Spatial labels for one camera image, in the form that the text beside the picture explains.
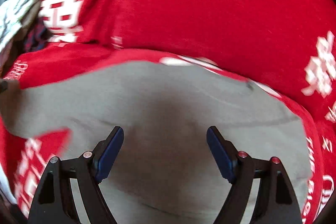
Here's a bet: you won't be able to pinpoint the grey knit garment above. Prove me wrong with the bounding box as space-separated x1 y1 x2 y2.
1 62 311 223

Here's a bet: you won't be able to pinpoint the red bedspread white lettering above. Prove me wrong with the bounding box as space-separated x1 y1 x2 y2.
6 44 335 223

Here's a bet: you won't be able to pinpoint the grey patterned cloth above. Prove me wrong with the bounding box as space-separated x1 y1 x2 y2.
1 0 37 52

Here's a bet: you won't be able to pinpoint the red pillow white characters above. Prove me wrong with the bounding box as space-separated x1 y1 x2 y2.
41 0 335 119

